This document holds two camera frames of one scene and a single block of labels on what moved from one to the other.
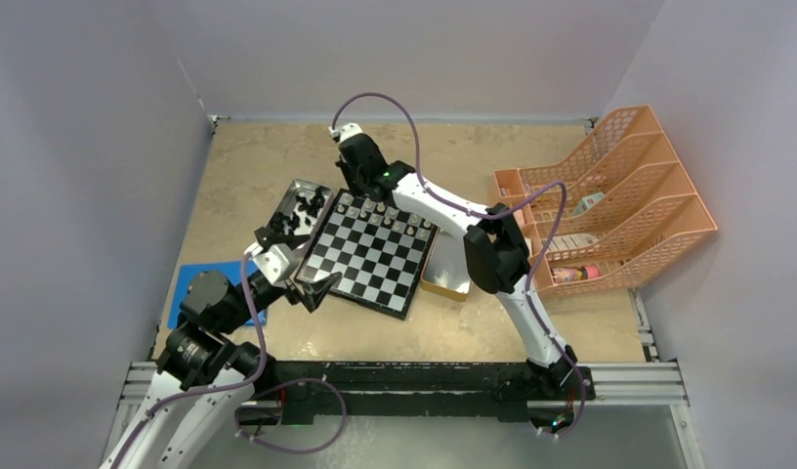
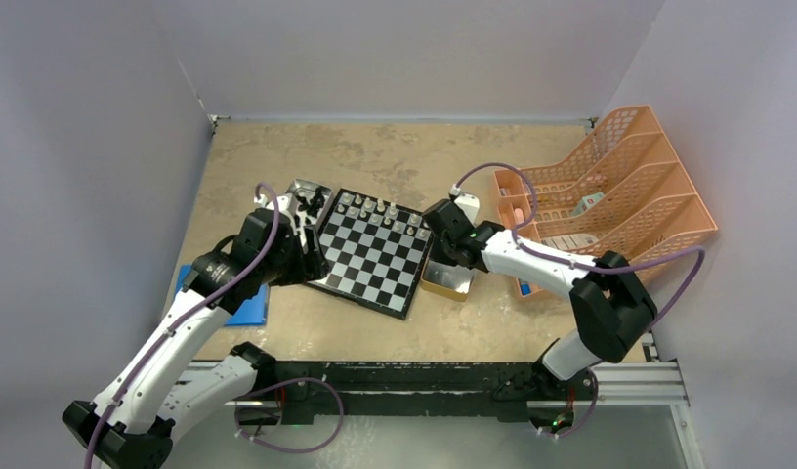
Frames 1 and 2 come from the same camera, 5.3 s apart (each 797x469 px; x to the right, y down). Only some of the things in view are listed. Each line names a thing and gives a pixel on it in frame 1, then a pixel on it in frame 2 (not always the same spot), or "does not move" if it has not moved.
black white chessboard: x=380 y=249 does not move
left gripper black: x=311 y=290 → x=310 y=265
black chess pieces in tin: x=292 y=222 does not move
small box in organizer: x=586 y=203 does not move
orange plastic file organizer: x=609 y=216 does not move
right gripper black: x=346 y=171 → x=437 y=255
